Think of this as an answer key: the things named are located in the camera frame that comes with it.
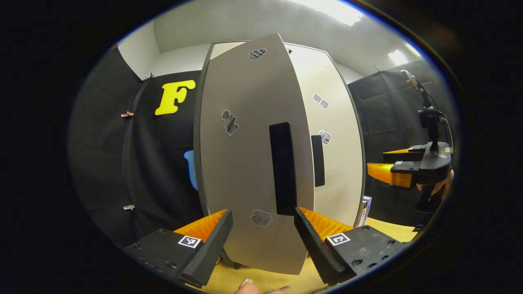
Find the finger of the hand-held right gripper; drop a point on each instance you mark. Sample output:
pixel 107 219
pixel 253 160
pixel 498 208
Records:
pixel 402 156
pixel 384 173

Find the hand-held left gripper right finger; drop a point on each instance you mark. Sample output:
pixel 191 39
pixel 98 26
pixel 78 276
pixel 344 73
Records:
pixel 312 249

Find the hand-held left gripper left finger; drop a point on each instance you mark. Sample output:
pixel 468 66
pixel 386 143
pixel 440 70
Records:
pixel 210 253

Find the white cabinet door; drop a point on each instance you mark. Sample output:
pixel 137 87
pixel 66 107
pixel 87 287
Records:
pixel 339 143
pixel 245 171

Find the grey white cabinet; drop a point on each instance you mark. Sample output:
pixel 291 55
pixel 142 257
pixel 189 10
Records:
pixel 199 134

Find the small white box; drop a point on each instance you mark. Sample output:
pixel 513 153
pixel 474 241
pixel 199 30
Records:
pixel 366 210

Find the black backdrop cloth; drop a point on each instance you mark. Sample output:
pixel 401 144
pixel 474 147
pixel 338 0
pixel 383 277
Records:
pixel 388 114
pixel 155 163

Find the silver clip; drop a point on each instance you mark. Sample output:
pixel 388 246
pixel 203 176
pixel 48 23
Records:
pixel 128 207

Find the small ceiling light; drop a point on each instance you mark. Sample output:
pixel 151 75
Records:
pixel 398 57

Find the long ceiling light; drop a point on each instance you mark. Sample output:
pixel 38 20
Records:
pixel 335 10

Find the red clip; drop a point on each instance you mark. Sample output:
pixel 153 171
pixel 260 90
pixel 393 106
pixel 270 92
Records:
pixel 127 114

